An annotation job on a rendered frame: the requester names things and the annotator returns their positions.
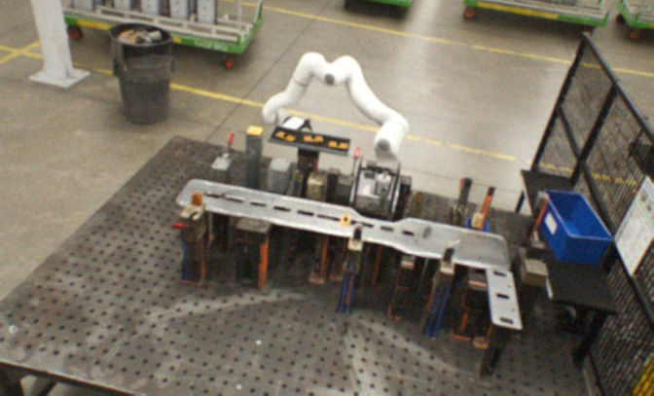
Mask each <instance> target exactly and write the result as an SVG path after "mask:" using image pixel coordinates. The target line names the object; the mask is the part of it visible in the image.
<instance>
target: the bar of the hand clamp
mask: <svg viewBox="0 0 654 396"><path fill-rule="evenodd" d="M472 183H473V177H468V176H464V177H463V181H462V185H461V189H460V193H459V196H458V199H457V203H456V209H455V214H454V215H456V213H457V211H458V207H459V206H460V205H463V207H462V212H461V216H463V215H464V211H465V207H466V203H467V201H468V197H469V194H470V191H471V187H472Z"/></svg>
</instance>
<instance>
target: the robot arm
mask: <svg viewBox="0 0 654 396"><path fill-rule="evenodd" d="M313 75H314V76H315V77H317V78H318V79H319V80H320V82H321V83H323V84H324V85H327V86H331V87H334V86H338V85H340V84H341V83H342V82H343V81H345V83H346V86H347V89H348V94H349V98H350V100H351V102H352V103H353V104H354V106H355V107H356V108H357V109H359V110H360V111H361V113H363V114H364V115H365V116H366V117H367V118H368V119H370V120H373V121H375V122H376V123H378V124H379V125H380V126H381V129H380V130H379V132H378V133H377V135H376V137H375V139H374V150H375V153H376V159H375V162H377V163H378V165H383V164H384V166H386V165H387V166H392V172H395V171H396V166H397V163H399V162H400V159H399V156H398V155H397V153H398V148H399V146H400V144H401V143H402V142H403V140H404V139H405V138H406V136H407V135H408V134H409V125H408V123H407V122H406V121H405V119H404V118H402V117H401V116H400V115H399V114H398V113H397V112H395V111H393V110H392V109H390V108H388V107H385V106H384V105H382V104H381V103H380V102H379V101H378V100H377V99H376V98H375V97H374V95H373V94H372V93H371V92H370V89H369V88H368V86H367V85H366V83H365V80H364V78H363V75H362V72H361V69H360V67H359V65H358V64H357V62H356V61H355V60H354V59H353V58H351V57H349V56H343V57H341V58H339V59H338V60H336V61H335V62H333V63H332V64H328V63H326V62H325V59H324V57H323V56H322V55H321V54H316V53H308V54H305V55H304V56H303V57H302V59H301V60H300V62H299V64H298V66H297V68H296V70H295V72H294V74H293V76H292V78H291V80H290V82H289V84H288V86H287V88H286V90H285V91H284V92H281V93H279V94H277V95H275V96H274V97H272V98H271V99H270V100H269V101H268V102H267V104H266V106H265V107H264V108H263V111H262V113H261V121H262V123H264V124H267V125H276V126H286V127H290V128H295V129H301V130H307V129H309V130H311V131H313V130H312V126H311V125H310V118H307V119H304V120H301V119H299V118H297V117H293V116H292V115H291V114H289V113H288V112H287V111H285V109H282V108H283V107H285V106H288V105H293V104H297V103H299V102H300V101H301V99H302V97H303V95H304V94H305V92H306V90H307V88H308V86H309V83H310V81H311V79H312V76H313ZM377 176H378V174H377V173H376V176H375V180H371V184H370V185H367V186H366V187H365V188H364V190H363V193H364V194H368V195H373V194H374V190H375V186H376V181H377Z"/></svg>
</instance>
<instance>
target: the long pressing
mask: <svg viewBox="0 0 654 396"><path fill-rule="evenodd" d="M195 192H197V193H200V194H202V202H204V203H206V211H210V212H215V213H221V214H225V215H230V216H235V217H239V218H241V216H245V217H250V218H255V219H259V220H261V219H264V220H270V221H271V223H275V224H279V225H284V226H288V227H293V228H299V229H304V230H309V231H314V232H318V233H324V234H332V235H337V236H341V237H346V238H350V236H351V235H352V234H353V229H354V225H353V224H349V226H348V227H343V226H341V222H339V221H334V220H328V219H323V218H318V217H317V215H324V216H329V217H340V218H342V214H347V215H350V216H351V218H350V220H354V221H359V222H364V223H368V224H373V225H374V226H373V228H368V227H364V229H363V235H362V236H363V237H364V241H367V242H371V243H376V244H381V245H386V246H390V247H393V248H395V249H397V250H399V251H402V252H405V253H408V254H414V255H419V256H423V257H428V258H433V259H438V260H440V258H441V255H442V252H443V250H444V247H445V244H446V243H448V242H451V243H453V244H454V245H455V248H454V254H453V257H452V260H453V261H454V264H458V265H463V266H467V267H473V268H478V269H483V270H485V269H486V268H491V269H496V270H505V271H509V270H510V262H509V255H508V249H507V243H506V240H505V239H504V238H503V237H502V236H500V235H498V234H488V233H483V232H478V231H474V230H469V229H464V228H460V227H455V226H448V225H442V224H436V223H432V222H427V221H421V220H417V219H411V218H409V219H405V220H400V221H397V222H395V223H391V222H385V221H381V220H376V219H370V218H363V217H361V216H360V215H358V214H357V213H356V212H355V211H354V210H353V209H351V208H348V207H343V206H338V205H334V204H329V203H323V202H318V201H314V200H308V199H303V198H294V197H288V196H285V195H280V194H274V193H269V192H259V191H254V190H249V189H244V188H239V187H234V186H229V185H224V184H219V183H214V182H208V181H203V180H199V179H193V180H191V181H189V182H188V183H187V185H186V186H185V187H184V189H183V190H182V192H181V193H180V195H178V197H177V198H176V203H177V204H178V205H181V206H186V204H187V203H188V201H189V200H192V198H191V196H192V194H193V193H195ZM221 193H225V197H226V198H211V197H205V196H204V195H203V194H216V195H220V196H221ZM228 197H230V198H240V199H243V200H244V202H243V203H239V202H234V201H228V200H226V199H227V198H228ZM272 199H273V200H272ZM251 201H256V202H260V203H264V204H266V205H267V207H259V206H255V205H250V203H251ZM219 203H221V204H219ZM275 206H280V207H285V208H289V209H290V212H284V211H279V210H274V209H273V208H274V207H275ZM318 208H319V209H318ZM298 211H305V212H309V213H314V217H309V216H304V215H299V214H297V212H298ZM314 221H315V222H314ZM381 226H384V227H390V228H393V229H394V232H388V231H383V230H381ZM427 226H430V227H431V228H432V234H431V238H424V237H423V232H424V229H425V228H426V227H427ZM402 231H409V232H413V233H414V235H406V234H402V233H401V232H402ZM478 236H479V237H478ZM396 237H398V238H396ZM457 239H459V241H458V243H456V240H457ZM416 241H418V242H416ZM464 242H466V244H463V243H464ZM480 257H481V258H482V259H480Z"/></svg>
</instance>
